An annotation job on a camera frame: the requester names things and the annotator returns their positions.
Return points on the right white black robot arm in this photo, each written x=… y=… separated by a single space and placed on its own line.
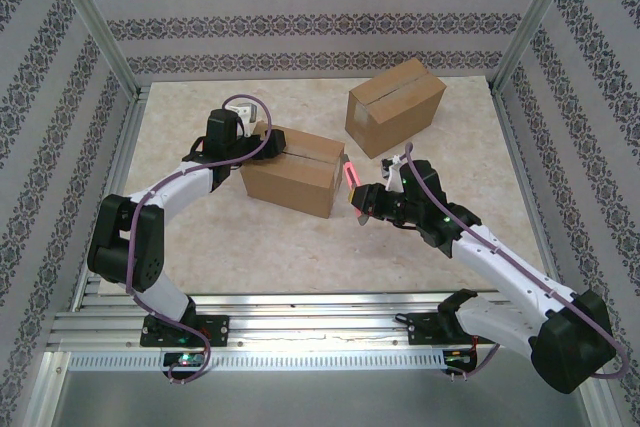
x=510 y=267

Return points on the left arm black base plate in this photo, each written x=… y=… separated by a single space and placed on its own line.
x=215 y=329

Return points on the aluminium side rail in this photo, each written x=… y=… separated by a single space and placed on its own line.
x=515 y=147
x=121 y=167

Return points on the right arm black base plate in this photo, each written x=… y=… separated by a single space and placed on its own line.
x=425 y=332

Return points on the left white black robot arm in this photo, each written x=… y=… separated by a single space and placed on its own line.
x=125 y=247

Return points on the aluminium frame post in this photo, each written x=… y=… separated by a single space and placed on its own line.
x=90 y=12
x=539 y=12

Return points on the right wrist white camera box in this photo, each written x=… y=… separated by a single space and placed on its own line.
x=392 y=167

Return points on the pink utility knife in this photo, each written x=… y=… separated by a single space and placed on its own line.
x=351 y=174

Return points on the aluminium lower frame bar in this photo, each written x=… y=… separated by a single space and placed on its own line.
x=602 y=412
x=47 y=392

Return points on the grey metal panel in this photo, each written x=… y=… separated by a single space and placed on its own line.
x=320 y=402

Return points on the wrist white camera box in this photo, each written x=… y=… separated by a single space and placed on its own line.
x=392 y=167
x=247 y=112

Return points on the brown cardboard box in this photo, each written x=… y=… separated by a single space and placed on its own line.
x=395 y=117
x=290 y=187

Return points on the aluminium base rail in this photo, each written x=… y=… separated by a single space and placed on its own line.
x=320 y=319

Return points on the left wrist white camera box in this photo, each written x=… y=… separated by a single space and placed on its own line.
x=247 y=112

